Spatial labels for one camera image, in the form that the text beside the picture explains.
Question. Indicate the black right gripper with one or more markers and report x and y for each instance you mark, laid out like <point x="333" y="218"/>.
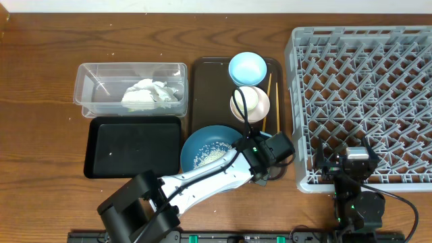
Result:
<point x="331" y="169"/>

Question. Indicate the rice pile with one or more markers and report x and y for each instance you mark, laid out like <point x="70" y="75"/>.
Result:
<point x="211" y="152"/>

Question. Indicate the dark blue plate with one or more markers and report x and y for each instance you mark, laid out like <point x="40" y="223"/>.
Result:
<point x="202" y="138"/>

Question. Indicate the cream white cup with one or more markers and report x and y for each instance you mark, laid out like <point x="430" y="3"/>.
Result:
<point x="249" y="98"/>

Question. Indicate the white napkin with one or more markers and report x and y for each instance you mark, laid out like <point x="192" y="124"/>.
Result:
<point x="149" y="94"/>

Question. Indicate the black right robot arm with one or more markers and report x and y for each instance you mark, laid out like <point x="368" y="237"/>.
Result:
<point x="358" y="212"/>

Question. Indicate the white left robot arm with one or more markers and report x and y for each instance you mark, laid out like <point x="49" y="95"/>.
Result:
<point x="147" y="208"/>

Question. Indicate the grey dishwasher rack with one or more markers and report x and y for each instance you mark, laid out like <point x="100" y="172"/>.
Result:
<point x="350" y="83"/>

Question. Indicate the dark brown serving tray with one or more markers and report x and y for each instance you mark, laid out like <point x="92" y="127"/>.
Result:
<point x="212" y="90"/>

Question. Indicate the light blue bowl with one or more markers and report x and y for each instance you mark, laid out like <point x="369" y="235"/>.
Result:
<point x="247" y="69"/>

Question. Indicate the clear plastic bin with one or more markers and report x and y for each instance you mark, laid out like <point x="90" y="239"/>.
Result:
<point x="100" y="87"/>

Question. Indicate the black tray bin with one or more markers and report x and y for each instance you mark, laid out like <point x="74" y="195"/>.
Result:
<point x="123" y="147"/>

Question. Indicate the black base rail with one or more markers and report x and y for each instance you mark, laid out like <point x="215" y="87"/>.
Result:
<point x="295" y="237"/>

